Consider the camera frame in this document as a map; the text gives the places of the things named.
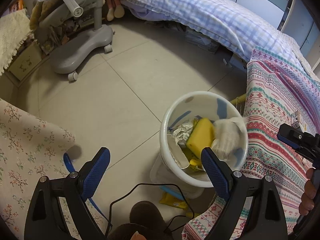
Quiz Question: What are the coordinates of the white plastic bottle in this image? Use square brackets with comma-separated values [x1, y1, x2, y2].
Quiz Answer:
[211, 117, 246, 161]

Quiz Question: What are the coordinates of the yellow white paper bag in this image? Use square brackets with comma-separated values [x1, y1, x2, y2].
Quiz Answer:
[185, 148, 204, 172]

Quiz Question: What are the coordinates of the yellow green sponge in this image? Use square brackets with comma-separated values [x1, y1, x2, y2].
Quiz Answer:
[186, 118, 215, 159]

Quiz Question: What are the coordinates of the white patterned trash bin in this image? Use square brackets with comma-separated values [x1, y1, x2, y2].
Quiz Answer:
[160, 91, 242, 188]

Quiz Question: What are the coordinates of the person right hand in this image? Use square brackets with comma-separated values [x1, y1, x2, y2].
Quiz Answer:
[299, 168, 317, 216]

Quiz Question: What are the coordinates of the striped patterned bed cover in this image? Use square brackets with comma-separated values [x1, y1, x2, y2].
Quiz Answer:
[181, 45, 320, 240]

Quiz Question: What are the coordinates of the floral cloth cover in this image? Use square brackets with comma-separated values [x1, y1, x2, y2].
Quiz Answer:
[1, 99, 102, 239]

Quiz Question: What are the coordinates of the brown slipper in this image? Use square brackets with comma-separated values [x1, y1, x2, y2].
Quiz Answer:
[107, 200, 173, 240]

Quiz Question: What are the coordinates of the yellow snack packet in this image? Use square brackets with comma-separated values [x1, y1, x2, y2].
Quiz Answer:
[159, 192, 188, 210]

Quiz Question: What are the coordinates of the blue checked quilt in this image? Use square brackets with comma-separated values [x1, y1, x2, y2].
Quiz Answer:
[120, 0, 302, 67]

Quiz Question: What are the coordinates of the cardboard box on floor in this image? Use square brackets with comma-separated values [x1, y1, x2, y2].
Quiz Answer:
[9, 41, 42, 81]

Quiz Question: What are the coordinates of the pink plush toy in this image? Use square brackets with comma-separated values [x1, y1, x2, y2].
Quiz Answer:
[105, 0, 125, 21]

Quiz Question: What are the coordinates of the brown blanket on chair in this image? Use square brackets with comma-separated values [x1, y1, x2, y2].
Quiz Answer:
[29, 0, 63, 30]

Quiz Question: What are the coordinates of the grey rolling desk chair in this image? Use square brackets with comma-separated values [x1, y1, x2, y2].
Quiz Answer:
[36, 0, 114, 82]

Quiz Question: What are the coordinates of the black cable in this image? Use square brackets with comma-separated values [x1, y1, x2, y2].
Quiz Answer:
[106, 182, 196, 240]

